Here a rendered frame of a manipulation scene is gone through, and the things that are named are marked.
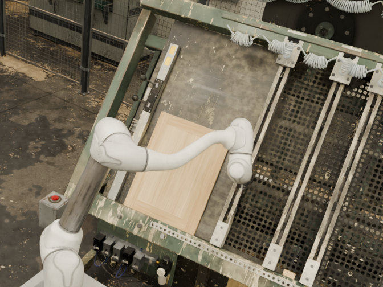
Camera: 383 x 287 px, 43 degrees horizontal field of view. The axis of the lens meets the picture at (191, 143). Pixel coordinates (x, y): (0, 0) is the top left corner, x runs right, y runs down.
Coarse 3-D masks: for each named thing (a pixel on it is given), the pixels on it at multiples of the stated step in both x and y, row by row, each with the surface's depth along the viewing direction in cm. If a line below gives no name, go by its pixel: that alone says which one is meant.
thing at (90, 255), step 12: (264, 156) 362; (324, 180) 346; (240, 216) 311; (252, 216) 308; (252, 228) 310; (264, 252) 262; (288, 252) 313; (84, 264) 321; (120, 264) 315; (180, 264) 292; (192, 264) 288; (288, 264) 258; (360, 264) 288; (372, 264) 287; (132, 276) 315; (144, 276) 310; (180, 276) 296; (192, 276) 292; (204, 276) 279; (216, 276) 283; (372, 276) 288
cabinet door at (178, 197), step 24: (168, 120) 270; (168, 144) 268; (216, 144) 261; (192, 168) 262; (216, 168) 258; (144, 192) 266; (168, 192) 263; (192, 192) 259; (168, 216) 260; (192, 216) 257
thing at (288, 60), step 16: (288, 48) 238; (288, 64) 249; (272, 96) 255; (272, 112) 251; (256, 128) 251; (256, 144) 250; (240, 192) 247; (224, 208) 248; (224, 224) 246; (224, 240) 248
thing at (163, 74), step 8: (176, 48) 274; (168, 56) 275; (176, 56) 277; (160, 72) 274; (168, 72) 274; (160, 96) 276; (144, 112) 272; (152, 112) 273; (144, 120) 271; (136, 128) 272; (144, 128) 270; (136, 136) 271; (136, 144) 270; (120, 176) 269; (112, 184) 269; (120, 184) 268; (112, 192) 268; (120, 192) 271
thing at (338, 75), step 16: (352, 48) 243; (336, 64) 243; (336, 80) 242; (336, 96) 244; (320, 128) 246; (320, 144) 242; (304, 160) 242; (304, 176) 244; (288, 208) 240; (288, 224) 239; (272, 240) 239; (272, 256) 238
